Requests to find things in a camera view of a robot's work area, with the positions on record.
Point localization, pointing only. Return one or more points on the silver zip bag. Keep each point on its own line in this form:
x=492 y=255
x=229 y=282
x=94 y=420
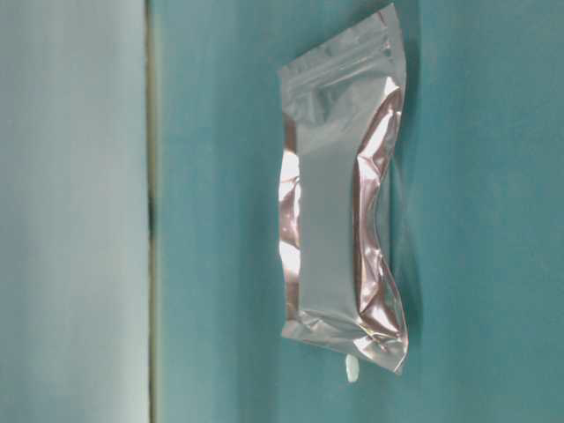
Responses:
x=342 y=103

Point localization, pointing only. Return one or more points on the white tape marker near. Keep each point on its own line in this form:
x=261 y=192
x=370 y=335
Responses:
x=352 y=368

